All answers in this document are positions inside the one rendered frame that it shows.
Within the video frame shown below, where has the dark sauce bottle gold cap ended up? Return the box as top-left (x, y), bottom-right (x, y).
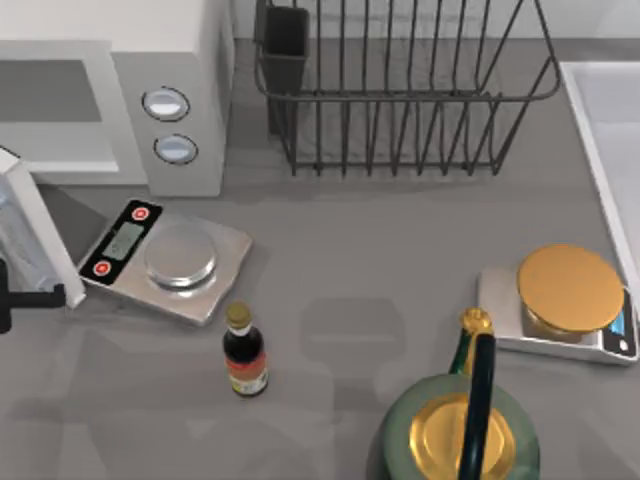
top-left (222, 301), bottom-right (270, 399)

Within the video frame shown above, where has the silver kitchen scale black panel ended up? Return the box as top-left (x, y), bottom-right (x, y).
top-left (77, 198), bottom-right (254, 328)

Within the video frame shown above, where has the round microwave knob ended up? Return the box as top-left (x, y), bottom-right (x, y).
top-left (141, 86), bottom-right (192, 123)
top-left (152, 133), bottom-right (200, 166)

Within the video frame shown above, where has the dark cutlery holder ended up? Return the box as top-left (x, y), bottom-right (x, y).
top-left (255, 4), bottom-right (311, 94)

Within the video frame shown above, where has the green and gold kettle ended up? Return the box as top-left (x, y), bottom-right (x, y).
top-left (367, 307), bottom-right (542, 480)

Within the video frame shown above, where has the pale microwave oven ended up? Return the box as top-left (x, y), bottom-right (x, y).
top-left (0, 0), bottom-right (236, 198)

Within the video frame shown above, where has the white kitchen scale gold plate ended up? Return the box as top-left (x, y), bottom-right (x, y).
top-left (475, 243), bottom-right (640, 367)

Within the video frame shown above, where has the white microwave door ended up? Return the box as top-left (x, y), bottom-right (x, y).
top-left (0, 147), bottom-right (87, 310)

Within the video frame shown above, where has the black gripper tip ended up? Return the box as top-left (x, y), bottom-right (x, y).
top-left (0, 259), bottom-right (67, 335)

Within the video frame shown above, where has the white sink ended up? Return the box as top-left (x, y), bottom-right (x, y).
top-left (558, 60), bottom-right (640, 321)

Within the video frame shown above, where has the dark wire dish rack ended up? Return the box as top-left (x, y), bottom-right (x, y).
top-left (253, 0), bottom-right (561, 178)

